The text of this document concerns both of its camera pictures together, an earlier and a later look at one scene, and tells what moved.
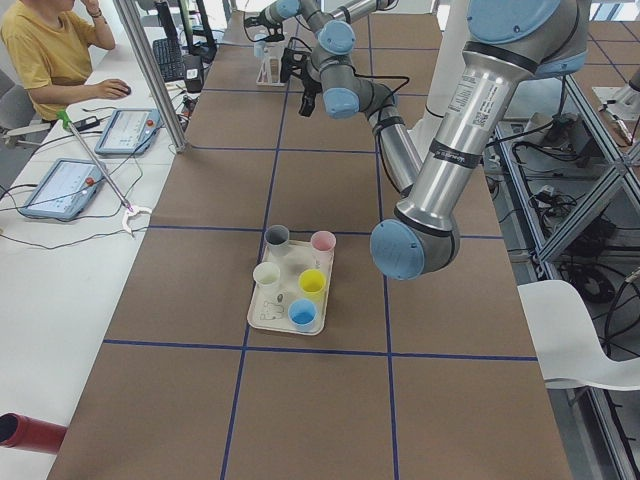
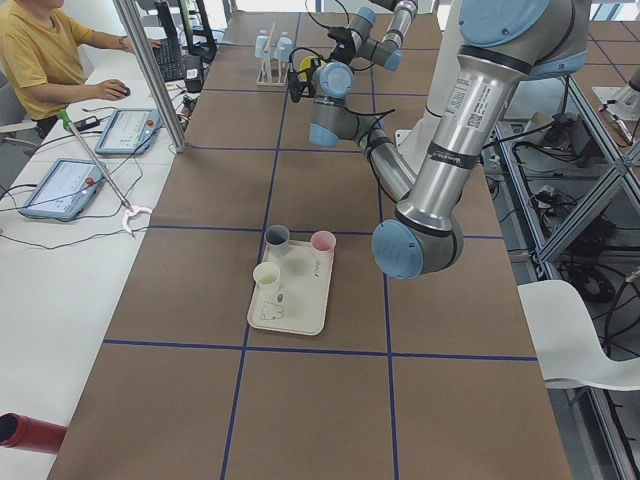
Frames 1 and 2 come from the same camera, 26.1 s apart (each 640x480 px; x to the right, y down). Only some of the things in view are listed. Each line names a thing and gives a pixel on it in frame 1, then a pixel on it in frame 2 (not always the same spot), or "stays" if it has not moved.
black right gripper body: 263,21 to 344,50
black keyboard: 171,59 stays
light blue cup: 302,314 to 283,49
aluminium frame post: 154,77 stays
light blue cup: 259,48 stays
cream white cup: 267,276 stays
